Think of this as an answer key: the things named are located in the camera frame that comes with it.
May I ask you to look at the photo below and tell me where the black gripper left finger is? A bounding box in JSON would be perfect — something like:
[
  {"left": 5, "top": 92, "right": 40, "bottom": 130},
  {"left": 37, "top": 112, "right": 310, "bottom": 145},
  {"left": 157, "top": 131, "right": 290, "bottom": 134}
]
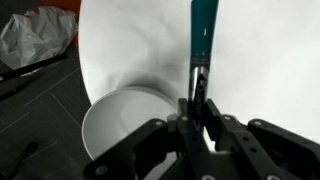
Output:
[{"left": 83, "top": 99, "right": 214, "bottom": 180}]

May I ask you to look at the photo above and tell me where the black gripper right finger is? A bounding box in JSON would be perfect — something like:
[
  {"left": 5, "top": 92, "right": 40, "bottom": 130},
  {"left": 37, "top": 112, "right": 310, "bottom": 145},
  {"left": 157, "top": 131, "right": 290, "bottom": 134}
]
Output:
[{"left": 203, "top": 99, "right": 320, "bottom": 180}]

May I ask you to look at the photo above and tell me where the teal dry-erase marker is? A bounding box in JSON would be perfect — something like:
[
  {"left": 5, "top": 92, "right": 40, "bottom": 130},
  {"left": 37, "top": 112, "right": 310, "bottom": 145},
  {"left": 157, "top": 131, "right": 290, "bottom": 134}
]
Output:
[{"left": 188, "top": 0, "right": 219, "bottom": 125}]

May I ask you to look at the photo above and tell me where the white round bowl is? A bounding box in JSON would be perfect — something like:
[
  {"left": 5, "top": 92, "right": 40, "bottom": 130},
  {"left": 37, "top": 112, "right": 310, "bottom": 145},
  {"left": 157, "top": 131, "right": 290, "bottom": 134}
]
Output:
[{"left": 82, "top": 87, "right": 176, "bottom": 159}]

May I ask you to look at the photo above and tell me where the crumpled white plastic bag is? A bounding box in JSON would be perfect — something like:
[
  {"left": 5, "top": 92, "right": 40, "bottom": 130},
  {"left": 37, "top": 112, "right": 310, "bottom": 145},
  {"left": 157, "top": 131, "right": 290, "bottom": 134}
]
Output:
[{"left": 0, "top": 6, "right": 78, "bottom": 69}]

